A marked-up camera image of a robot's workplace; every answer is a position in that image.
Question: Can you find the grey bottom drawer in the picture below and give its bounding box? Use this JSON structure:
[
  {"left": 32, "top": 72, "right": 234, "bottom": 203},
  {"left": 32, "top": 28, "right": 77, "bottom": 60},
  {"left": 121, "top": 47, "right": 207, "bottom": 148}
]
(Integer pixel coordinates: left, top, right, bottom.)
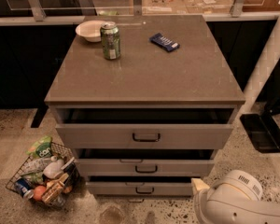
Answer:
[{"left": 86, "top": 176, "right": 193, "bottom": 197}]

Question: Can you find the grey drawer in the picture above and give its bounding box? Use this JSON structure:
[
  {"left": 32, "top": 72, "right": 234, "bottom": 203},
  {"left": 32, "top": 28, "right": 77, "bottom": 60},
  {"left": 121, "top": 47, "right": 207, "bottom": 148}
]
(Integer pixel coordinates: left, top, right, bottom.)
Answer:
[
  {"left": 77, "top": 148, "right": 215, "bottom": 177},
  {"left": 57, "top": 108, "right": 232, "bottom": 149},
  {"left": 86, "top": 176, "right": 193, "bottom": 197}
]

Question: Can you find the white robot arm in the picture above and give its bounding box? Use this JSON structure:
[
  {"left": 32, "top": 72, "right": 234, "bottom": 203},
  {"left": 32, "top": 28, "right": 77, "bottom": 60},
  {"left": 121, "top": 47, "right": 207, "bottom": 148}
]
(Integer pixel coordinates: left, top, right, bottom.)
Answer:
[{"left": 192, "top": 15, "right": 280, "bottom": 224}]

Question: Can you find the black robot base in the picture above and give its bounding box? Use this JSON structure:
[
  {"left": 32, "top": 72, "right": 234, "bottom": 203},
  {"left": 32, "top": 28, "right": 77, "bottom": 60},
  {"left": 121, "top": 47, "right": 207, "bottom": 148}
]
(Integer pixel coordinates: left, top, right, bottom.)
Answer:
[{"left": 240, "top": 95, "right": 280, "bottom": 153}]

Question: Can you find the grey drawer cabinet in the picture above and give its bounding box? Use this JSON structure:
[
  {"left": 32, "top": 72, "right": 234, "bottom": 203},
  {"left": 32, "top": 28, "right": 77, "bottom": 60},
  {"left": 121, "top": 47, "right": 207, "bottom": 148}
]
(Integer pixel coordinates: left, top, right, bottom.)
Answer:
[{"left": 44, "top": 14, "right": 246, "bottom": 198}]

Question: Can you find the grey middle drawer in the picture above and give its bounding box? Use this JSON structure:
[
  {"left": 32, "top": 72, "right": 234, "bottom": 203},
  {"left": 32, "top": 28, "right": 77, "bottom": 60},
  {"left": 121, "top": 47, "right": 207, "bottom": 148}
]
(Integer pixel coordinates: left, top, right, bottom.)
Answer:
[{"left": 77, "top": 148, "right": 215, "bottom": 177}]

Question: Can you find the grey top drawer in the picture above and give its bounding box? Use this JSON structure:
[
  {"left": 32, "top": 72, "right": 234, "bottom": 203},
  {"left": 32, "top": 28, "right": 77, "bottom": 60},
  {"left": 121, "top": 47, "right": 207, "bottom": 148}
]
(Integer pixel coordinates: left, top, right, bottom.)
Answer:
[{"left": 57, "top": 108, "right": 232, "bottom": 149}]

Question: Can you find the white plastic bottle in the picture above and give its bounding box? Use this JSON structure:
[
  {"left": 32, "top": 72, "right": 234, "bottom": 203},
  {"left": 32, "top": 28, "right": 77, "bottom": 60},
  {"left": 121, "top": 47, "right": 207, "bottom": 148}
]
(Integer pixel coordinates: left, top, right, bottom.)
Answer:
[{"left": 43, "top": 156, "right": 64, "bottom": 179}]

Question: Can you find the brown snack box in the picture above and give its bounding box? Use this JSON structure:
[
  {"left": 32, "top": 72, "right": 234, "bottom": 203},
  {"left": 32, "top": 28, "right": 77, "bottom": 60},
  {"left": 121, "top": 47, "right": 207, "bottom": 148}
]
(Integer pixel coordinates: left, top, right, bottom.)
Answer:
[{"left": 42, "top": 173, "right": 69, "bottom": 204}]

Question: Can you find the blue snack packet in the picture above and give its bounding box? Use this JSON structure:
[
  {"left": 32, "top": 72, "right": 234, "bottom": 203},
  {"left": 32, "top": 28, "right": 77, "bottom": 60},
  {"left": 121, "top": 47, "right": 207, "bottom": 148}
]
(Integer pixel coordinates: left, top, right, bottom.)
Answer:
[{"left": 149, "top": 33, "right": 180, "bottom": 52}]

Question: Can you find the orange fruit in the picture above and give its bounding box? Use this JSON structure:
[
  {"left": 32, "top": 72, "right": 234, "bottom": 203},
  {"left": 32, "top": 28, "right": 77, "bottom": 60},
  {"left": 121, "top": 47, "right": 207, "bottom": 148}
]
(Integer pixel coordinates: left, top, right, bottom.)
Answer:
[{"left": 33, "top": 186, "right": 47, "bottom": 201}]

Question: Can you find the green chip bag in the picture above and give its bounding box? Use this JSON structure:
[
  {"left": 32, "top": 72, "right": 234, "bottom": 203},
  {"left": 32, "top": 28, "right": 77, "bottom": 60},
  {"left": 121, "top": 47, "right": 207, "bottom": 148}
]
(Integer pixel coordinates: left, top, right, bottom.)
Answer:
[{"left": 26, "top": 135, "right": 52, "bottom": 159}]

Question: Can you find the clear plastic water bottle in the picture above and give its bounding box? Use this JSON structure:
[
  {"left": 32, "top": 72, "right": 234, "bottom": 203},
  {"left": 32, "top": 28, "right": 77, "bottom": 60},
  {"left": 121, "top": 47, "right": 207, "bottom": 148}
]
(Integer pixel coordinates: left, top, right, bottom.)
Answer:
[{"left": 22, "top": 158, "right": 52, "bottom": 174}]

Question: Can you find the blue soda can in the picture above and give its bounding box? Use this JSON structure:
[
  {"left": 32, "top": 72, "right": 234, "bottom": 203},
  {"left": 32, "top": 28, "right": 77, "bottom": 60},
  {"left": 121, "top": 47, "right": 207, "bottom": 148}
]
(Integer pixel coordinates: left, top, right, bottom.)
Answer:
[{"left": 14, "top": 178, "right": 34, "bottom": 200}]

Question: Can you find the green soda can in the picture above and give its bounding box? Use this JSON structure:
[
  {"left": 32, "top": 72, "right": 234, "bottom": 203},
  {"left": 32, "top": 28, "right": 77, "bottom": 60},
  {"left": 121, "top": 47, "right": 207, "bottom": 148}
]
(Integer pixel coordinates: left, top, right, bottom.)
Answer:
[{"left": 100, "top": 21, "right": 120, "bottom": 60}]

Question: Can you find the white bowl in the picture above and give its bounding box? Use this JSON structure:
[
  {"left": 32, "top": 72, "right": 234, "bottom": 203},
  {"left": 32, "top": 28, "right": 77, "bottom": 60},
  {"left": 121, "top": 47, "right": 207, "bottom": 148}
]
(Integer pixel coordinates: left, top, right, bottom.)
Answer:
[{"left": 76, "top": 21, "right": 104, "bottom": 42}]

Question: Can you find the cardboard box left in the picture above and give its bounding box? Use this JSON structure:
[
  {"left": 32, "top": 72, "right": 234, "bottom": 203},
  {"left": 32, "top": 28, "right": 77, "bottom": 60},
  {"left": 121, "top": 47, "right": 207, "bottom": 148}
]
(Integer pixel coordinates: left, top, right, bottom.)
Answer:
[{"left": 142, "top": 0, "right": 188, "bottom": 14}]

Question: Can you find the wire basket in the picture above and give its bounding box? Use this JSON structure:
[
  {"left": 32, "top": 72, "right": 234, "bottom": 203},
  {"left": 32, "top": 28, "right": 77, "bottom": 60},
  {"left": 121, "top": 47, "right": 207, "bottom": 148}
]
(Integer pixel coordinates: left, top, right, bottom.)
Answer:
[{"left": 6, "top": 142, "right": 79, "bottom": 208}]

